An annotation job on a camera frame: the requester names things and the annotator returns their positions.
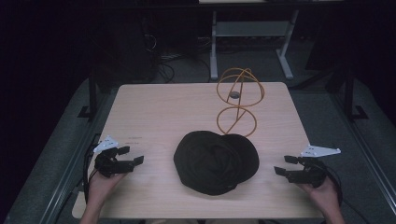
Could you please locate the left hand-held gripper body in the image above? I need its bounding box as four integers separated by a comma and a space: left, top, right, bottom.
92, 134, 135, 178

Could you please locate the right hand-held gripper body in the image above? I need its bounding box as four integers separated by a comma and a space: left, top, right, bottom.
287, 144, 342, 189

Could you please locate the black baseball cap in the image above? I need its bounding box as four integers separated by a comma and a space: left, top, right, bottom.
173, 130, 261, 197

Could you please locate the orange wire hat stand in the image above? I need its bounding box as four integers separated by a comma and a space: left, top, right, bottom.
216, 67, 266, 138

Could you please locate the person's left hand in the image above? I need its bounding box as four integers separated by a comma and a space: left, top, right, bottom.
87, 170, 128, 209

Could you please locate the person's right hand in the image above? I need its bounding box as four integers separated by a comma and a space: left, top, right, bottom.
297, 176, 343, 217

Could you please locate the black metal stand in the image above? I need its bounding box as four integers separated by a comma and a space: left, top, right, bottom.
326, 66, 370, 122
77, 69, 108, 120

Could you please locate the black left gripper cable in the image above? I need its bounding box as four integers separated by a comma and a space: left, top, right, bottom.
81, 133, 102, 203

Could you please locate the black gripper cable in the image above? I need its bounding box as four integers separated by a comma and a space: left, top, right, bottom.
81, 133, 102, 203
323, 164, 372, 224

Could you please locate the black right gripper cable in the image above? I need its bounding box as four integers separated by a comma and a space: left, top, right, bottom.
323, 164, 372, 224

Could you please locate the bundle of floor cables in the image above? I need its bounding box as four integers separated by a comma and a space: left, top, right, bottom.
141, 32, 213, 84

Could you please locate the grey metal desk frame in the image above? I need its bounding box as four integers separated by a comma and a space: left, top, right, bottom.
208, 8, 301, 81

